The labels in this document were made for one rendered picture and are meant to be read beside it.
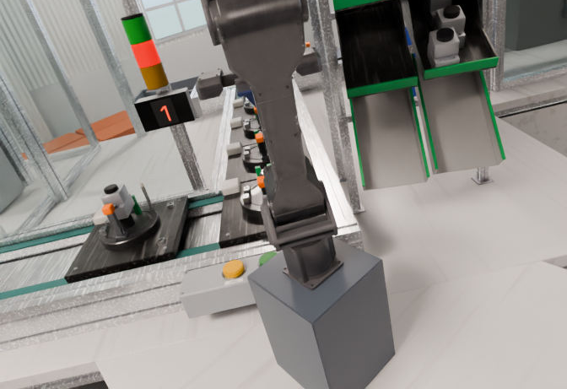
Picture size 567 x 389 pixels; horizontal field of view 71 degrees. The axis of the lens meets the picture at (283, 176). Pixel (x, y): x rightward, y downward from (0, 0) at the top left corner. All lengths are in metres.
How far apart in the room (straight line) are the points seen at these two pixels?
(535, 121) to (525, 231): 0.80
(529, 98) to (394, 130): 0.82
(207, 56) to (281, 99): 5.01
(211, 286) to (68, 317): 0.33
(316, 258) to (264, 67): 0.27
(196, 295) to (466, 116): 0.66
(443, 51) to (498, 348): 0.51
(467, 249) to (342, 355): 0.41
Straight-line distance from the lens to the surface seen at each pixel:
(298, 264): 0.53
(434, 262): 0.87
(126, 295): 0.90
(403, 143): 0.89
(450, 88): 0.97
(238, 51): 0.35
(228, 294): 0.77
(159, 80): 0.95
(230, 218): 0.91
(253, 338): 0.79
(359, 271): 0.56
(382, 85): 0.78
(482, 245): 0.91
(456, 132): 0.93
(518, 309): 0.80
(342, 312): 0.55
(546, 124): 1.73
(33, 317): 1.00
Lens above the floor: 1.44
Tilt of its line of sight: 27 degrees down
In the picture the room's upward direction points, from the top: 14 degrees counter-clockwise
